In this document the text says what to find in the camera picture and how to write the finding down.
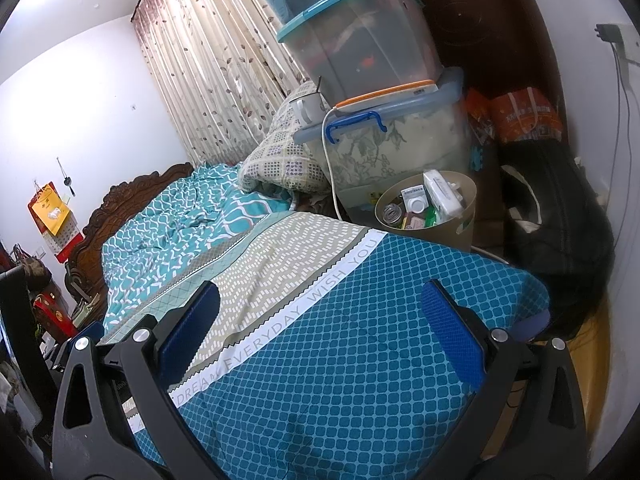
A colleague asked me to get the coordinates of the black wall charger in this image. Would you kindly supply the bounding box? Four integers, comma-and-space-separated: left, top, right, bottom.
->
594, 22, 627, 45

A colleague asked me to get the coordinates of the storage box with teal lid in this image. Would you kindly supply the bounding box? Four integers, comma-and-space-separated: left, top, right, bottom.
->
276, 0, 445, 102

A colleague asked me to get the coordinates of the carved wooden headboard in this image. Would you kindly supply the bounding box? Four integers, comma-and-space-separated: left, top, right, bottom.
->
64, 161, 196, 311

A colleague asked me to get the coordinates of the leaf patterned curtain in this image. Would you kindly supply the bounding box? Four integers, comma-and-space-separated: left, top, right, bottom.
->
131, 0, 313, 167

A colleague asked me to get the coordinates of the white board with orange edge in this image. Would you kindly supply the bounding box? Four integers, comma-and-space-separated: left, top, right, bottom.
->
334, 80, 440, 113

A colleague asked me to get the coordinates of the brown handbag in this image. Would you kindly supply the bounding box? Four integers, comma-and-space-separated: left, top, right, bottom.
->
10, 242, 52, 292

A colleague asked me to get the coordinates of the black bag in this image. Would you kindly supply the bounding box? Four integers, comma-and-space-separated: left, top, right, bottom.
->
500, 139, 617, 331

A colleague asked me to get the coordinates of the teal white patterned quilt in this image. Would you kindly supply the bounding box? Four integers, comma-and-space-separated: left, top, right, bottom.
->
101, 164, 296, 321

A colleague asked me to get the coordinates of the white mug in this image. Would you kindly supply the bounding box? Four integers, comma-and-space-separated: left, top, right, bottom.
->
295, 76, 332, 127

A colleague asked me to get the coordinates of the orange plastic bag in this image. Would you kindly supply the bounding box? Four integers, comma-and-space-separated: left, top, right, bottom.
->
465, 87, 565, 145

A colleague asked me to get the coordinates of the brown wooden wardrobe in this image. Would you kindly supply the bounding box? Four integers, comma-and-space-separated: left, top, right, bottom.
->
385, 0, 576, 111

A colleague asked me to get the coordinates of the glass jar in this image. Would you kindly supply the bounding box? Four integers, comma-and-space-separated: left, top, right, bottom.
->
381, 202, 407, 227

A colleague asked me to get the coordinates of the red yellow wall calendar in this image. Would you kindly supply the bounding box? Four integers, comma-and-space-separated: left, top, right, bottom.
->
27, 182, 82, 263

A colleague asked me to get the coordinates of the teal patterned bed sheet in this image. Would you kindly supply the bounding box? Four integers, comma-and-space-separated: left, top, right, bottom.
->
97, 210, 551, 480

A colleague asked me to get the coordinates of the grey patterned pillow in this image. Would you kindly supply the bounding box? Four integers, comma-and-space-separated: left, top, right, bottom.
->
237, 80, 333, 195

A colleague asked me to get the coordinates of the red gift bag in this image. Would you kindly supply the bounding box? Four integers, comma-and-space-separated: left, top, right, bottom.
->
32, 294, 78, 340

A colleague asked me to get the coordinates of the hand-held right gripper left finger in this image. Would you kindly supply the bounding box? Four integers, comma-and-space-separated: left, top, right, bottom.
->
51, 280, 222, 480

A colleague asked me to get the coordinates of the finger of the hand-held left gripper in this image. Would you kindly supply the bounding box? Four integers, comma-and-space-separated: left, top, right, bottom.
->
46, 319, 105, 372

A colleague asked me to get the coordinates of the storage box with blue handle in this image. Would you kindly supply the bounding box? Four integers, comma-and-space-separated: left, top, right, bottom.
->
293, 66, 476, 226

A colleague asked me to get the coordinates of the beige waste bin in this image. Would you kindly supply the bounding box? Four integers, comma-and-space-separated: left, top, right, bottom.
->
374, 170, 478, 253

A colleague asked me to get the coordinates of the white cable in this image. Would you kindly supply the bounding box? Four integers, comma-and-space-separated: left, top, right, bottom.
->
320, 105, 351, 223

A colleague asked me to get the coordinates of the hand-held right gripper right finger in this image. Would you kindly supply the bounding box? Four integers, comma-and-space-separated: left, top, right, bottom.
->
419, 279, 591, 480

